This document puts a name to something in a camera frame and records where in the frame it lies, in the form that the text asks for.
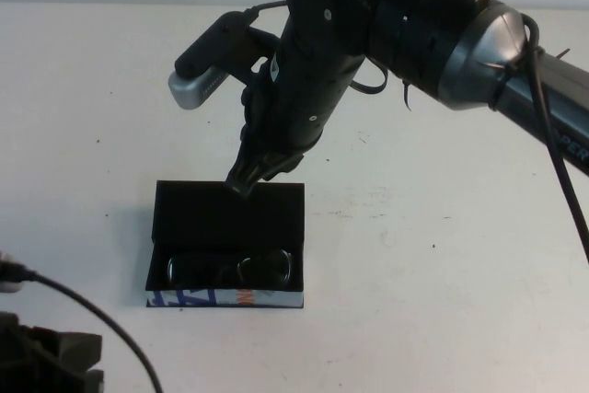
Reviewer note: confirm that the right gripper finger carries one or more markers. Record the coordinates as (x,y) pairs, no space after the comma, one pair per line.
(239,179)
(264,167)

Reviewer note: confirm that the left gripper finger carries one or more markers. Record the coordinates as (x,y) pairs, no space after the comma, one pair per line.
(95,381)
(73,347)

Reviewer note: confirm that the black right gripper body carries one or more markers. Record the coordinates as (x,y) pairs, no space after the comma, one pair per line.
(299,98)

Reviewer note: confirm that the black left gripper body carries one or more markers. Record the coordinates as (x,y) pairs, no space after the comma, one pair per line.
(18,356)

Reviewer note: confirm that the black glasses case box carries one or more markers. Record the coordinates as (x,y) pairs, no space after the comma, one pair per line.
(207,213)

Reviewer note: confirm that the dark framed glasses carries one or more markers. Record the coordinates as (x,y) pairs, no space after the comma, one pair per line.
(264,269)

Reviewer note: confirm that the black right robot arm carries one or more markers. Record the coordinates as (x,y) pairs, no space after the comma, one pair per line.
(414,20)

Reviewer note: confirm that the black zip tie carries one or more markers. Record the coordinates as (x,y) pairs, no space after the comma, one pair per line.
(506,68)
(406,96)

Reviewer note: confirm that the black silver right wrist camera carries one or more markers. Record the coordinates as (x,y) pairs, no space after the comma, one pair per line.
(198,84)

